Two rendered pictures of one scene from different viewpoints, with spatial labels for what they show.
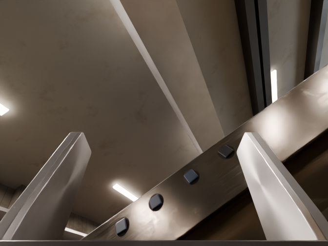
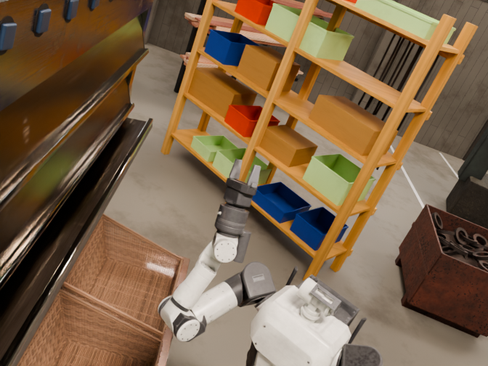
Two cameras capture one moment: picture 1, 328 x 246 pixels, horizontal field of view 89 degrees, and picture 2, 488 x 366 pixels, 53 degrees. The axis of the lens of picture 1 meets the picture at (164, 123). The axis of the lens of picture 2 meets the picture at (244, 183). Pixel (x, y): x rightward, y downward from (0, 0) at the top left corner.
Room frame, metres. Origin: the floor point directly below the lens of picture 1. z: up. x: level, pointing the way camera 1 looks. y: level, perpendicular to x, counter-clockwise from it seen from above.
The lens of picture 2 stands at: (0.16, 1.31, 2.34)
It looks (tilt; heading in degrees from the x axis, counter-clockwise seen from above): 27 degrees down; 266
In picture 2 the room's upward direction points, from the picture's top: 22 degrees clockwise
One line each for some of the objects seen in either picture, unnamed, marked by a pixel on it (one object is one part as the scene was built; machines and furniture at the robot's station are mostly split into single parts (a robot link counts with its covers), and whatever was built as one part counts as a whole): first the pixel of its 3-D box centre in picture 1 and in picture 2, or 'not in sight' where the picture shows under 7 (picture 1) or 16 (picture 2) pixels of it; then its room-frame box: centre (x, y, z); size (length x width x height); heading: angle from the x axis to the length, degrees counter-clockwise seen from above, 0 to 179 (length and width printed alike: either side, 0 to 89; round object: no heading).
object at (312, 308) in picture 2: not in sight; (315, 299); (-0.26, 0.14, 1.46); 0.10 x 0.07 x 0.09; 150
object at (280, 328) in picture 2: not in sight; (300, 337); (-0.29, 0.09, 1.26); 0.34 x 0.30 x 0.36; 150
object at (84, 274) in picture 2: not in sight; (126, 279); (0.37, -0.50, 0.72); 0.56 x 0.49 x 0.28; 93
